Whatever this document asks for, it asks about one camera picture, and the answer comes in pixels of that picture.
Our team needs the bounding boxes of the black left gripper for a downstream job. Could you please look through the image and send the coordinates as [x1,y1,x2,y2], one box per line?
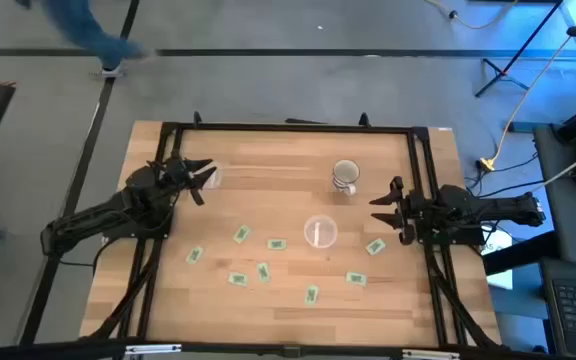
[155,155,218,207]

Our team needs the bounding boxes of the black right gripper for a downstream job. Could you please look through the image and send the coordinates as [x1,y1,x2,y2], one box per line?
[368,175,427,246]

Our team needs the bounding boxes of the clear plastic cup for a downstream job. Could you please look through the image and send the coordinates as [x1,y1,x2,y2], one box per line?
[200,160,224,190]

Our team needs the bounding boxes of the white patterned ceramic mug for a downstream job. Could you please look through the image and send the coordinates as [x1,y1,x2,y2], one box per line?
[331,158,361,196]

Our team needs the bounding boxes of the clear plastic bowl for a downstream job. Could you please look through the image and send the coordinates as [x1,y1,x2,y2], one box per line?
[303,214,339,250]

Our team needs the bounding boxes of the white paper sheet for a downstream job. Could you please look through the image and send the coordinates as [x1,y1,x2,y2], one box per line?
[480,225,514,291]

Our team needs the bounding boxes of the black desk beam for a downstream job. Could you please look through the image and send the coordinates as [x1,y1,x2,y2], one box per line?
[482,230,560,276]

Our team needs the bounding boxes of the grey side desk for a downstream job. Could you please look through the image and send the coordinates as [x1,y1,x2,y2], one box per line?
[532,124,576,266]

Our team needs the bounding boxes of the person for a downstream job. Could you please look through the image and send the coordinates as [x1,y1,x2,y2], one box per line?
[15,0,150,79]

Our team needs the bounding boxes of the black tripod stand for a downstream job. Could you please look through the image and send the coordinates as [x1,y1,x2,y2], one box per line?
[474,0,564,99]

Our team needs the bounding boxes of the black metal table frame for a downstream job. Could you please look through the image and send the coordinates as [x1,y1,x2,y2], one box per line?
[80,110,505,351]

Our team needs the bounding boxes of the black power cable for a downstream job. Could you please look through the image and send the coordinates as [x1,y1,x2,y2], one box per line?
[465,149,544,201]

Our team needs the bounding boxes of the silver metal bracket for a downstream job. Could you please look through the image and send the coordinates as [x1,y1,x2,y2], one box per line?
[124,343,183,356]
[401,349,461,360]

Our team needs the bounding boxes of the yellow extension cable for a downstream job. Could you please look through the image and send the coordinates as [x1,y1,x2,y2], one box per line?
[477,0,576,174]

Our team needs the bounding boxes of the white cable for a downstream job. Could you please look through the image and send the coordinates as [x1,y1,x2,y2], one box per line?
[487,142,576,214]

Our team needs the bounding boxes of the cream floor cable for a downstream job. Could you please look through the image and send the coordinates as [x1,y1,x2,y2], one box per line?
[425,0,519,30]

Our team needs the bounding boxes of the black camera rig beam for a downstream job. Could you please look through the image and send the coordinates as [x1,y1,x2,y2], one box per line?
[0,338,569,360]

